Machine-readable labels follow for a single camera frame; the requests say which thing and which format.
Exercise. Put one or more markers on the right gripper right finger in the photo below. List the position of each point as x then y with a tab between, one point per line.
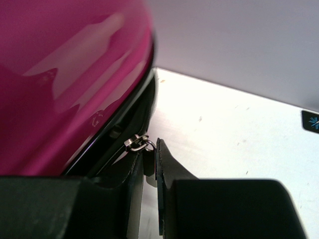
193	208

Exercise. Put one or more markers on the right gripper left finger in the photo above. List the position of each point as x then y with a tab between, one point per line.
104	207

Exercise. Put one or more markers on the pink hard-shell suitcase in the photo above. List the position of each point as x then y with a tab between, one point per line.
69	71

